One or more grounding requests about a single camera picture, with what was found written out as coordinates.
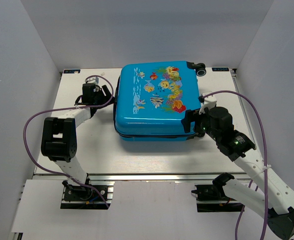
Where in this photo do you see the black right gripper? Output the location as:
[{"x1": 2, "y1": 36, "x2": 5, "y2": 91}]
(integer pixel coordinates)
[{"x1": 180, "y1": 108, "x2": 220, "y2": 142}]

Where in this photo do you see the blue hard-shell suitcase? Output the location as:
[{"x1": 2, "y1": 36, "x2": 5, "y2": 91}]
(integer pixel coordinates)
[{"x1": 113, "y1": 60, "x2": 207, "y2": 141}]

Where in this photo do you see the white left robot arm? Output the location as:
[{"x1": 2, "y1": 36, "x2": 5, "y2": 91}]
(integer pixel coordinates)
[{"x1": 41, "y1": 75, "x2": 115, "y2": 200}]

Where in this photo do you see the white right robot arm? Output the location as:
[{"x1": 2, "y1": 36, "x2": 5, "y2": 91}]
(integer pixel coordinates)
[{"x1": 181, "y1": 92, "x2": 294, "y2": 240}]

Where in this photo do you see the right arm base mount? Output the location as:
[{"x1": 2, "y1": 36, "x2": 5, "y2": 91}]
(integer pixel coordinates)
[{"x1": 191, "y1": 184, "x2": 244, "y2": 213}]

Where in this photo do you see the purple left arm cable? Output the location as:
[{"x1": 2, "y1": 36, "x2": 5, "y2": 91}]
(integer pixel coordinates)
[{"x1": 23, "y1": 74, "x2": 115, "y2": 210}]

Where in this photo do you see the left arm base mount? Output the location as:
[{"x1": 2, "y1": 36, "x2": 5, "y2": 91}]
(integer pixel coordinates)
[{"x1": 60, "y1": 180, "x2": 111, "y2": 210}]

